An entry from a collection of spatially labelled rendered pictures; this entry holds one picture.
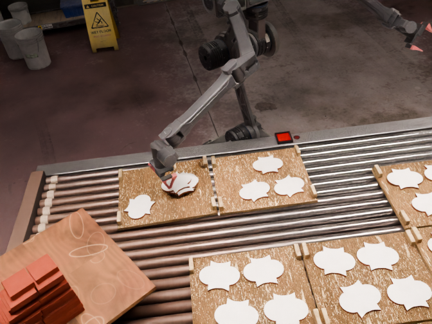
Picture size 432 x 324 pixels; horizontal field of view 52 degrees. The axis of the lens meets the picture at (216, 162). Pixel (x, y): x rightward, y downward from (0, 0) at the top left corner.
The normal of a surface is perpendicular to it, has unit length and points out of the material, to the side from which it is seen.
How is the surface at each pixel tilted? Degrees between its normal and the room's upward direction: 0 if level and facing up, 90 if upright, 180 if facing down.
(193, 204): 0
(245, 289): 0
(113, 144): 0
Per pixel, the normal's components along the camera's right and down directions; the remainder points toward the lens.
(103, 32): 0.14, 0.46
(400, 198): -0.07, -0.75
